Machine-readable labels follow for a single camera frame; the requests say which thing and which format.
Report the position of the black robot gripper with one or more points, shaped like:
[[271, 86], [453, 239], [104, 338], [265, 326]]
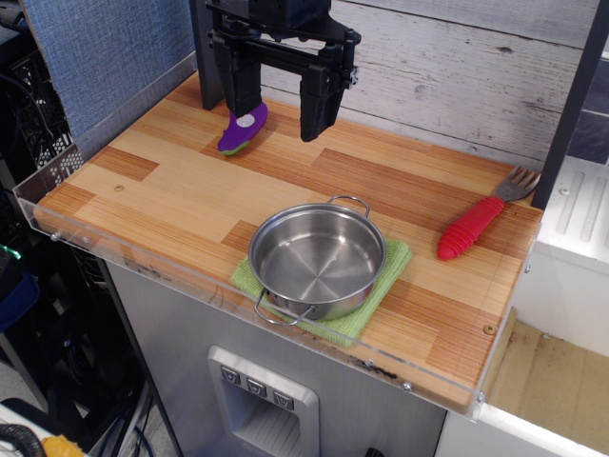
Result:
[[295, 36]]

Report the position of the red handled metal fork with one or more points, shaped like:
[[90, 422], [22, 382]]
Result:
[[464, 232]]

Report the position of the purple toy eggplant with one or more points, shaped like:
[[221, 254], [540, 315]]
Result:
[[241, 130]]

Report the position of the stainless steel pot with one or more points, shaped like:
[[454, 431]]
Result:
[[317, 261]]

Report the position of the blue fabric panel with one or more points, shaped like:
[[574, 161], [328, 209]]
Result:
[[111, 61]]

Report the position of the green cloth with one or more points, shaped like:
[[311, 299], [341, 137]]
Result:
[[342, 331]]

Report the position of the black plastic crate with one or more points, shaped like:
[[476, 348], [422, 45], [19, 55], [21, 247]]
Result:
[[34, 127]]

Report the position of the clear acrylic table guard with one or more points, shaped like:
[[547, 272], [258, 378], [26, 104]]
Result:
[[161, 202]]

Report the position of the grey toy fridge cabinet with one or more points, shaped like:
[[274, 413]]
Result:
[[228, 384]]

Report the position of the white toy sink unit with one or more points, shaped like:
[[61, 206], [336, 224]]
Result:
[[546, 391]]

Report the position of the black vertical post left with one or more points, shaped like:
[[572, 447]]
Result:
[[209, 78]]

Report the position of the black vertical post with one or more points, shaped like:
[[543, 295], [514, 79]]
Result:
[[209, 78], [582, 82]]

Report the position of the black vertical post right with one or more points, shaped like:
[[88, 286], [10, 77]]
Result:
[[582, 82]]

